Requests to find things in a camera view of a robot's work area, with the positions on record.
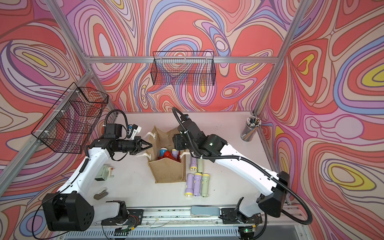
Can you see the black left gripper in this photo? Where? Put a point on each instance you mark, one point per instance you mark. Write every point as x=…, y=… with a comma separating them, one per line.
x=137, y=143

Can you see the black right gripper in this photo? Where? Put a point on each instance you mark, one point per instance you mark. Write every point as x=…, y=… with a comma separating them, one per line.
x=177, y=140

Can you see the blue flashlight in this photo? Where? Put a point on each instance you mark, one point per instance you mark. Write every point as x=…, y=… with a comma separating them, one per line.
x=162, y=151

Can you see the purple flashlight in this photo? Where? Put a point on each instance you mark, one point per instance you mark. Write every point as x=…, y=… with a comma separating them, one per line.
x=197, y=184
x=175, y=154
x=189, y=192
x=194, y=164

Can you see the red white flashlight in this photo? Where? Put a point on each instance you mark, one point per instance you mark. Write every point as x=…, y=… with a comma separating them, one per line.
x=169, y=156

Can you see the brown burlap tote bag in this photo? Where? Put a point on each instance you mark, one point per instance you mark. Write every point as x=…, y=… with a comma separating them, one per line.
x=165, y=170

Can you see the green flashlight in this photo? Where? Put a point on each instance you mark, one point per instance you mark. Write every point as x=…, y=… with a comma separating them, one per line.
x=200, y=163
x=205, y=185

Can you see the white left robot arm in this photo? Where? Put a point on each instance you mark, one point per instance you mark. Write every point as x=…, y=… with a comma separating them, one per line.
x=68, y=209

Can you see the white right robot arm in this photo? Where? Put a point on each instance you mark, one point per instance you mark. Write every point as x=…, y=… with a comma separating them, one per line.
x=270, y=184

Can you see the green pencil sharpener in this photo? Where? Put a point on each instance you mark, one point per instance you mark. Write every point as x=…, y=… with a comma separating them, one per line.
x=105, y=173

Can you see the metal cup with pencils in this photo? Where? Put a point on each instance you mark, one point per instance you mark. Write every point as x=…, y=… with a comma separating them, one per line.
x=252, y=125

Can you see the grey clip on table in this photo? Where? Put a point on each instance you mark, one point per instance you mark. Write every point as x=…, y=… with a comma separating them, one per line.
x=101, y=194

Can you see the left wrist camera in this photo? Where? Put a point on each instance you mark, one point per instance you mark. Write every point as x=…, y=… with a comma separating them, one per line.
x=115, y=131

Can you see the black wire basket back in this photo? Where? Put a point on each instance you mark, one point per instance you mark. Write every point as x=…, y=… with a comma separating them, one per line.
x=188, y=68

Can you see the black wire basket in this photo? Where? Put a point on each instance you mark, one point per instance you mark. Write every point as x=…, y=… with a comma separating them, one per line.
x=73, y=121
x=188, y=68

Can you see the black wire basket left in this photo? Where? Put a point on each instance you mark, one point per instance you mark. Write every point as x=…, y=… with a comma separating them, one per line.
x=73, y=121

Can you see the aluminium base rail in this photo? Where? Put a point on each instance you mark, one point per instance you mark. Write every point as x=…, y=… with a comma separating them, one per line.
x=178, y=223

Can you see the aluminium frame post left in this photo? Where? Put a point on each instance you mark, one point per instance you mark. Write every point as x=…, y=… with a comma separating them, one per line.
x=71, y=38

